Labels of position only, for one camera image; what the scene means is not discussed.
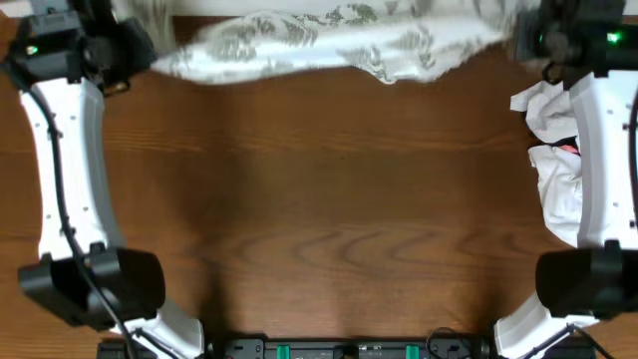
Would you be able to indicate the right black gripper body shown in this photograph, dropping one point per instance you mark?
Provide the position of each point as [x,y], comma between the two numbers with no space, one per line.
[545,47]

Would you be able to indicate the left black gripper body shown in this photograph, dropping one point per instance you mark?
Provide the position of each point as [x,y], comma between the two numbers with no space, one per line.
[124,54]

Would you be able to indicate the white fern-print dress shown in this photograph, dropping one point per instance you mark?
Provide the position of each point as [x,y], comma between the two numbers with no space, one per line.
[391,40]

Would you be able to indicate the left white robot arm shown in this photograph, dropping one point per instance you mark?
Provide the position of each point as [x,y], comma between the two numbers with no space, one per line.
[64,65]

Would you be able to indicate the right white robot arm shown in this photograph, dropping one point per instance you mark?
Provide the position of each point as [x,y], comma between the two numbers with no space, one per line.
[596,280]

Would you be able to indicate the white t-shirt with pixel graphic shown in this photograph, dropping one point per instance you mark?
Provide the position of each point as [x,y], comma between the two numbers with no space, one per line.
[550,117]

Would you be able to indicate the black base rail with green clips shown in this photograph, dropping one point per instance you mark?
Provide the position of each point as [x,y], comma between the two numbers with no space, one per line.
[441,344]

